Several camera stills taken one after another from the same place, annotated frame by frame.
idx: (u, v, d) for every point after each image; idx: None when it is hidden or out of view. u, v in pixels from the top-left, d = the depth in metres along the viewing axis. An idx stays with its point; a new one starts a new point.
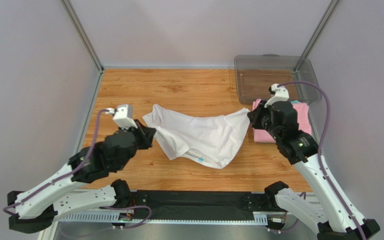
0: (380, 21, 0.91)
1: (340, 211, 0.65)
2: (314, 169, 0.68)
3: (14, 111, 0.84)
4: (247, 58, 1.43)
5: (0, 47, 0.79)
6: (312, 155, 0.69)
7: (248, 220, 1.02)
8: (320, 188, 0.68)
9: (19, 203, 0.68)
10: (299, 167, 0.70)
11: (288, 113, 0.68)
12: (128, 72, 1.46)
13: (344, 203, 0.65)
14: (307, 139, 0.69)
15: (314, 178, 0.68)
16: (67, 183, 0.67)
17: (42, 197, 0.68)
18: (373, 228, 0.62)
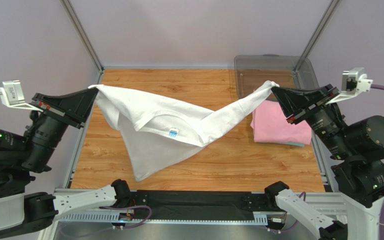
0: (380, 21, 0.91)
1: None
2: (373, 213, 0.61)
3: (14, 110, 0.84)
4: (247, 58, 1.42)
5: (0, 47, 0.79)
6: (377, 200, 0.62)
7: (248, 220, 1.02)
8: (365, 228, 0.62)
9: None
10: (355, 203, 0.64)
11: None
12: (128, 72, 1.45)
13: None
14: None
15: (368, 220, 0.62)
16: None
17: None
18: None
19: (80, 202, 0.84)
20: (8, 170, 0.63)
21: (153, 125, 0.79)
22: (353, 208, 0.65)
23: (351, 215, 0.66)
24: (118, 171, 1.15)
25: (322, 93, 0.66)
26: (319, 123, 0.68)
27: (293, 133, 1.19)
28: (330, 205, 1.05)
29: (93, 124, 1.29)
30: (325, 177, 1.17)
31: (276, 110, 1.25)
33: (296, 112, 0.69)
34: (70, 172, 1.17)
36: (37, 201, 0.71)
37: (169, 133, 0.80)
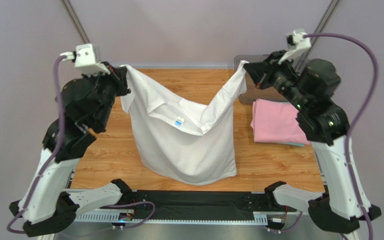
0: (379, 21, 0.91)
1: (350, 200, 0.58)
2: (337, 152, 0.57)
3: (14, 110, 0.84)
4: (247, 58, 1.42)
5: None
6: (340, 137, 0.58)
7: (248, 219, 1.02)
8: (337, 173, 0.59)
9: (23, 210, 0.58)
10: (318, 146, 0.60)
11: (330, 81, 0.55)
12: None
13: (357, 192, 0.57)
14: (338, 116, 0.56)
15: (335, 162, 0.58)
16: (56, 166, 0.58)
17: (39, 195, 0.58)
18: (376, 215, 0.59)
19: (94, 197, 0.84)
20: (79, 129, 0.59)
21: (164, 112, 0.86)
22: (319, 151, 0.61)
23: (321, 160, 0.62)
24: (118, 171, 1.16)
25: (273, 55, 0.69)
26: (278, 81, 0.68)
27: (292, 133, 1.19)
28: None
29: None
30: None
31: (276, 110, 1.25)
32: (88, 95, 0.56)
33: (260, 77, 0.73)
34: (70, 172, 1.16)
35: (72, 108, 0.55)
36: None
37: (173, 122, 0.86)
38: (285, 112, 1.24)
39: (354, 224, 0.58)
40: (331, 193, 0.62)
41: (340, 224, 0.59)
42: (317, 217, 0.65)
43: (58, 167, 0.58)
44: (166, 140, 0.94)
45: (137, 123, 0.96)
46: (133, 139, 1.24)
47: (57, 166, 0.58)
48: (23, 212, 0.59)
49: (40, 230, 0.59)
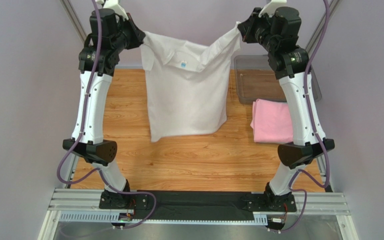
0: (378, 22, 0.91)
1: (305, 128, 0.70)
2: (297, 85, 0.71)
3: (14, 111, 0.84)
4: (247, 58, 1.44)
5: (0, 48, 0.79)
6: (299, 73, 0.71)
7: (248, 220, 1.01)
8: (295, 103, 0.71)
9: (82, 133, 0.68)
10: (282, 81, 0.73)
11: (293, 22, 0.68)
12: (128, 72, 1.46)
13: (312, 121, 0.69)
14: (300, 55, 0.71)
15: (293, 93, 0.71)
16: (100, 82, 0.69)
17: (92, 112, 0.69)
18: (329, 146, 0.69)
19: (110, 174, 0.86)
20: (108, 49, 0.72)
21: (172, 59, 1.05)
22: (284, 88, 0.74)
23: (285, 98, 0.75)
24: None
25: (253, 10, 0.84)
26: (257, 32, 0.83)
27: (292, 133, 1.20)
28: (330, 205, 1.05)
29: None
30: (325, 177, 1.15)
31: (276, 110, 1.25)
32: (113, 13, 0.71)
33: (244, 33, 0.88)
34: (70, 172, 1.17)
35: (104, 26, 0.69)
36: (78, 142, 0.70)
37: (179, 65, 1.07)
38: (284, 112, 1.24)
39: (307, 151, 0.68)
40: (293, 125, 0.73)
41: (296, 153, 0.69)
42: (283, 154, 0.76)
43: (101, 82, 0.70)
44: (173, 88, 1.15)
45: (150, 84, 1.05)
46: (133, 139, 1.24)
47: (100, 82, 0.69)
48: (81, 136, 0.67)
49: (100, 151, 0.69)
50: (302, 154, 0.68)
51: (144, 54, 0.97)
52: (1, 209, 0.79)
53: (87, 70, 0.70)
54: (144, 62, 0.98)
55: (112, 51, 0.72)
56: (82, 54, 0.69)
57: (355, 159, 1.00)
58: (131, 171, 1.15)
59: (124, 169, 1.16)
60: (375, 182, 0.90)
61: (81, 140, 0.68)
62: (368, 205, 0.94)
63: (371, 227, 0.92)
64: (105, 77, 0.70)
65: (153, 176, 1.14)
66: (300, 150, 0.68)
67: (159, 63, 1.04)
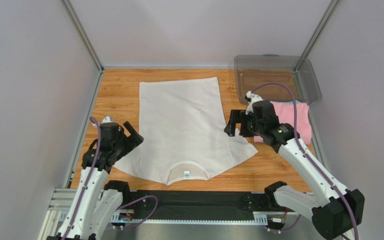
0: (377, 21, 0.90)
1: (322, 184, 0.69)
2: (293, 148, 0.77)
3: (14, 110, 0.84)
4: (247, 58, 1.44)
5: None
6: (290, 139, 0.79)
7: (248, 220, 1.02)
8: (301, 166, 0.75)
9: (70, 227, 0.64)
10: (281, 150, 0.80)
11: (265, 106, 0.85)
12: (128, 72, 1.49)
13: (325, 176, 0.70)
14: (286, 127, 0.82)
15: (294, 157, 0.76)
16: (98, 175, 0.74)
17: (85, 205, 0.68)
18: (357, 198, 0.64)
19: (103, 217, 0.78)
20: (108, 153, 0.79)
21: (176, 171, 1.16)
22: (287, 158, 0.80)
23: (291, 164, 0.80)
24: (118, 171, 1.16)
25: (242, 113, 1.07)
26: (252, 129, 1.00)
27: None
28: None
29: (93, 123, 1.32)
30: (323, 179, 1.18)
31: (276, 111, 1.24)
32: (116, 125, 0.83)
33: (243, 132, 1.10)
34: (70, 172, 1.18)
35: (109, 132, 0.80)
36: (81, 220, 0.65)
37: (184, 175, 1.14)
38: (285, 112, 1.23)
39: (337, 208, 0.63)
40: (312, 187, 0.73)
41: (327, 212, 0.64)
42: (319, 225, 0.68)
43: (100, 176, 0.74)
44: (180, 163, 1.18)
45: (156, 177, 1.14)
46: None
47: (98, 176, 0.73)
48: (68, 229, 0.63)
49: None
50: (332, 211, 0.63)
51: (133, 158, 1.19)
52: (0, 209, 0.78)
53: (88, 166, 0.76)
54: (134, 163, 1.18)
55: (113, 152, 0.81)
56: (86, 154, 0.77)
57: (355, 159, 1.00)
58: (130, 172, 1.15)
59: (124, 170, 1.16)
60: (375, 183, 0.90)
61: (68, 235, 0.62)
62: (368, 205, 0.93)
63: (371, 228, 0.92)
64: (102, 174, 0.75)
65: (152, 177, 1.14)
66: (328, 208, 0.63)
67: (160, 177, 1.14)
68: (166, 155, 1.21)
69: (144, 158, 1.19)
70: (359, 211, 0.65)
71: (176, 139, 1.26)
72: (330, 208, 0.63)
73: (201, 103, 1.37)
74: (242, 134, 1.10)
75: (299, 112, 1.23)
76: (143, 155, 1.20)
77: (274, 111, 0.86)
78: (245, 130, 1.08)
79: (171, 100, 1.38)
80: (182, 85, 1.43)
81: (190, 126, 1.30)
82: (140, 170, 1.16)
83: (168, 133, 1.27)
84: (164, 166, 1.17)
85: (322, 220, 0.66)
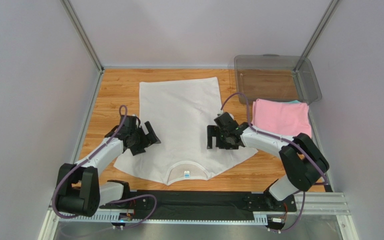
0: (377, 21, 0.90)
1: (274, 142, 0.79)
2: (249, 134, 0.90)
3: (14, 110, 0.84)
4: (247, 58, 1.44)
5: None
6: (247, 129, 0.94)
7: (248, 220, 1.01)
8: (258, 142, 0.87)
9: (87, 160, 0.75)
10: (246, 143, 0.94)
11: (221, 116, 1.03)
12: (128, 72, 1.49)
13: (273, 136, 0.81)
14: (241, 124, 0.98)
15: (250, 137, 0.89)
16: (117, 141, 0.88)
17: (103, 155, 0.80)
18: (303, 138, 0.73)
19: (105, 189, 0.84)
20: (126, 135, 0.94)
21: (176, 171, 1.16)
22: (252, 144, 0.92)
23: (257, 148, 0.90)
24: (118, 171, 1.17)
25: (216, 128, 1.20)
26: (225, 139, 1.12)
27: (292, 133, 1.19)
28: (330, 205, 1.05)
29: (93, 123, 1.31)
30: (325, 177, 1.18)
31: (276, 111, 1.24)
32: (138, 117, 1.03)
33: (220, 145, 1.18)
34: None
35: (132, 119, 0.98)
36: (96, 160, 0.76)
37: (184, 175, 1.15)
38: (284, 112, 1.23)
39: (288, 151, 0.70)
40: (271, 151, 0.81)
41: (285, 160, 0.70)
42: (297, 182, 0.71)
43: (118, 142, 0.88)
44: (181, 162, 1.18)
45: (157, 177, 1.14)
46: None
47: (117, 142, 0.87)
48: (85, 162, 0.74)
49: (95, 179, 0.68)
50: (286, 156, 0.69)
51: (134, 158, 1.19)
52: (0, 209, 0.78)
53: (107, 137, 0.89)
54: (135, 163, 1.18)
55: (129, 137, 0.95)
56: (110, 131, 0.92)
57: (355, 159, 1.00)
58: (131, 172, 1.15)
59: (124, 170, 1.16)
60: (374, 183, 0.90)
61: (83, 164, 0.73)
62: (368, 205, 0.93)
63: (370, 228, 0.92)
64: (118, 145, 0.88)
65: (153, 176, 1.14)
66: (282, 154, 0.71)
67: (160, 176, 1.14)
68: (166, 155, 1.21)
69: (145, 158, 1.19)
70: (312, 149, 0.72)
71: (177, 139, 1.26)
72: (283, 153, 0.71)
73: (201, 103, 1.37)
74: (219, 146, 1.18)
75: (299, 112, 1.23)
76: (144, 155, 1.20)
77: (229, 117, 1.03)
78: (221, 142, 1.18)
79: (171, 100, 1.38)
80: (181, 85, 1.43)
81: (190, 125, 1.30)
82: (141, 170, 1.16)
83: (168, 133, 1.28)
84: (165, 166, 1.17)
85: (291, 173, 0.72)
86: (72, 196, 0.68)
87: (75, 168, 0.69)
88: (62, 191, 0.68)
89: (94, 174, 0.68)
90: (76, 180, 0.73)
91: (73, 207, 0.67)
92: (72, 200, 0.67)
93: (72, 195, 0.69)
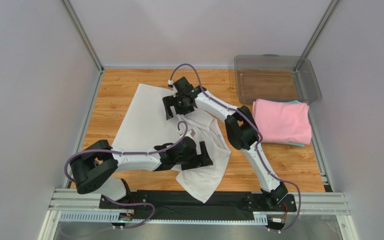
0: (377, 20, 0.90)
1: (222, 111, 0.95)
2: (201, 97, 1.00)
3: (14, 110, 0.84)
4: (247, 58, 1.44)
5: None
6: (200, 93, 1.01)
7: (248, 220, 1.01)
8: (208, 106, 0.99)
9: (120, 153, 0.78)
10: (198, 104, 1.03)
11: (180, 80, 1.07)
12: (128, 72, 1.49)
13: (222, 105, 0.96)
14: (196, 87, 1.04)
15: (203, 102, 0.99)
16: (156, 160, 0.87)
17: (136, 159, 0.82)
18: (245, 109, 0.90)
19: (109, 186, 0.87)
20: (167, 160, 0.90)
21: (217, 141, 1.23)
22: (203, 107, 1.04)
23: (207, 110, 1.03)
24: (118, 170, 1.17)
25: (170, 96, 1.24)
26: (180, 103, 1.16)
27: (292, 133, 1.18)
28: (330, 205, 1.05)
29: (93, 123, 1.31)
30: (325, 177, 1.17)
31: (276, 111, 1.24)
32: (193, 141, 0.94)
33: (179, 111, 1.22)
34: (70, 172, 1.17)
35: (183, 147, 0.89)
36: (124, 160, 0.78)
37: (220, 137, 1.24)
38: (284, 112, 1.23)
39: (232, 119, 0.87)
40: (219, 116, 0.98)
41: (228, 126, 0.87)
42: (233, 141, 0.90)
43: (156, 161, 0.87)
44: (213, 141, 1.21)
45: (223, 161, 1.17)
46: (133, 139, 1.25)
47: (157, 160, 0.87)
48: (117, 153, 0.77)
49: (109, 172, 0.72)
50: (228, 122, 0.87)
51: (198, 179, 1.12)
52: (0, 208, 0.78)
53: (156, 148, 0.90)
54: (201, 179, 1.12)
55: (171, 163, 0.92)
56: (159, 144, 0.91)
57: (355, 159, 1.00)
58: (211, 182, 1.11)
59: (213, 187, 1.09)
60: (375, 183, 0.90)
61: (113, 153, 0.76)
62: (368, 205, 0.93)
63: (371, 228, 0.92)
64: (156, 164, 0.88)
65: (218, 165, 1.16)
66: (227, 121, 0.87)
67: (221, 154, 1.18)
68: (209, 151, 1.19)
69: (208, 172, 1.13)
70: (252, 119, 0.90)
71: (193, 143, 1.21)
72: (227, 120, 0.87)
73: None
74: (178, 112, 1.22)
75: (299, 112, 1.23)
76: (203, 172, 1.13)
77: (187, 82, 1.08)
78: (180, 109, 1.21)
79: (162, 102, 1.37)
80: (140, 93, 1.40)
81: (160, 113, 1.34)
82: (215, 177, 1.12)
83: (147, 120, 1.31)
84: (216, 151, 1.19)
85: (230, 135, 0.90)
86: (87, 167, 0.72)
87: (107, 151, 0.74)
88: (84, 156, 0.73)
89: (111, 168, 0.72)
90: (101, 156, 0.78)
91: (79, 174, 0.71)
92: (82, 169, 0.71)
93: (87, 166, 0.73)
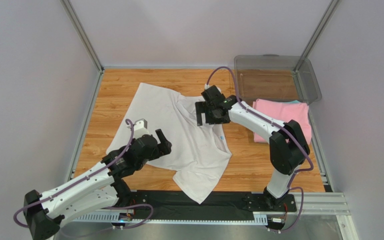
0: (377, 20, 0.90)
1: (264, 126, 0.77)
2: (237, 110, 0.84)
3: (13, 109, 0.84)
4: (247, 58, 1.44)
5: None
6: (235, 104, 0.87)
7: (249, 220, 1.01)
8: (247, 121, 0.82)
9: (49, 198, 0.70)
10: (232, 118, 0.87)
11: (209, 89, 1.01)
12: (128, 72, 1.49)
13: (265, 119, 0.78)
14: (230, 97, 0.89)
15: (239, 114, 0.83)
16: (103, 177, 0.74)
17: (72, 192, 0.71)
18: (293, 125, 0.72)
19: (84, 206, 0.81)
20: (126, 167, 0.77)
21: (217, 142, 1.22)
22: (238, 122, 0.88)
23: (243, 125, 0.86)
24: None
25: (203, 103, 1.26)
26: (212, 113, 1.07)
27: None
28: (330, 205, 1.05)
29: (93, 123, 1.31)
30: (325, 177, 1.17)
31: (276, 111, 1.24)
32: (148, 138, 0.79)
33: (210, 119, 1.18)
34: (70, 172, 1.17)
35: (139, 146, 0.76)
36: (58, 202, 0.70)
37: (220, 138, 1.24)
38: (284, 112, 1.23)
39: (278, 137, 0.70)
40: (260, 133, 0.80)
41: (273, 145, 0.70)
42: (276, 162, 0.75)
43: (104, 178, 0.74)
44: (213, 142, 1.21)
45: (221, 162, 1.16)
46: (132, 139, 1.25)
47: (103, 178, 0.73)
48: (46, 200, 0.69)
49: (41, 225, 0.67)
50: (274, 141, 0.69)
51: (195, 179, 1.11)
52: (0, 208, 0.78)
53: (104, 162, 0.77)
54: (198, 180, 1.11)
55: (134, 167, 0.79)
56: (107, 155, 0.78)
57: (355, 159, 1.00)
58: (208, 184, 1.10)
59: (210, 189, 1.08)
60: (375, 183, 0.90)
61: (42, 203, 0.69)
62: (368, 205, 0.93)
63: (371, 228, 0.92)
64: (108, 178, 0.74)
65: (216, 166, 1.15)
66: (272, 140, 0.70)
67: (219, 155, 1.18)
68: (207, 152, 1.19)
69: (205, 173, 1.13)
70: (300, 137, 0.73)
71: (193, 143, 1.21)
72: (272, 138, 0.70)
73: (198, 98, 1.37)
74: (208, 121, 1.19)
75: (299, 112, 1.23)
76: (200, 172, 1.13)
77: (218, 91, 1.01)
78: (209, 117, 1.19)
79: (165, 101, 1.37)
80: (142, 94, 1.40)
81: (163, 112, 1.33)
82: (213, 179, 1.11)
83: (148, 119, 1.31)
84: (216, 153, 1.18)
85: (274, 154, 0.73)
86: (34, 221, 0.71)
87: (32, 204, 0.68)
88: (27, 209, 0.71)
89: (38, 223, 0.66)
90: None
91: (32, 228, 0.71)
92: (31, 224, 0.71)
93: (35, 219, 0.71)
